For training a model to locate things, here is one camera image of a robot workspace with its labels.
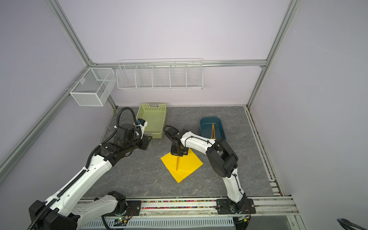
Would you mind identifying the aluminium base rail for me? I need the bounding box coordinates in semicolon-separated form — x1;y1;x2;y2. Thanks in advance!
51;196;307;230

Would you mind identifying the orange plastic fork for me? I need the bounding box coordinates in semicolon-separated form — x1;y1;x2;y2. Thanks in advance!
211;123;216;139

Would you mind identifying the dark teal plastic bin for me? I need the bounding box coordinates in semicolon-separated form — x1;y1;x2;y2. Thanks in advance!
200;117;226;139

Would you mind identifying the yellow paper napkin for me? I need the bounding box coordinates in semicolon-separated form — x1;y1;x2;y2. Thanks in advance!
161;149;203;183

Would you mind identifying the orange plastic knife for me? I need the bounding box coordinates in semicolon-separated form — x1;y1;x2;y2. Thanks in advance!
210;124;216;139

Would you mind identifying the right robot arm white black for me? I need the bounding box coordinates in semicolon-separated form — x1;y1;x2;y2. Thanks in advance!
162;125;256;215

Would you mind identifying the green perforated plastic basket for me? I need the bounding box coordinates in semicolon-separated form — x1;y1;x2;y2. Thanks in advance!
136;103;167;139

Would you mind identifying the white wire shelf rack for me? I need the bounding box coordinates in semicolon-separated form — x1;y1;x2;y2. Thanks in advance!
116;58;204;90

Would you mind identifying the black cable at corner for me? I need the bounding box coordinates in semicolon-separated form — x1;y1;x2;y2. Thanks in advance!
337;218;368;230

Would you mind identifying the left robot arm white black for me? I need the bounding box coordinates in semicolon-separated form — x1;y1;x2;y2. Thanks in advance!
28;118;152;230

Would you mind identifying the white mesh wall basket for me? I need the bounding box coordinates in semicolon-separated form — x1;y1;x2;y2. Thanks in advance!
70;67;117;107

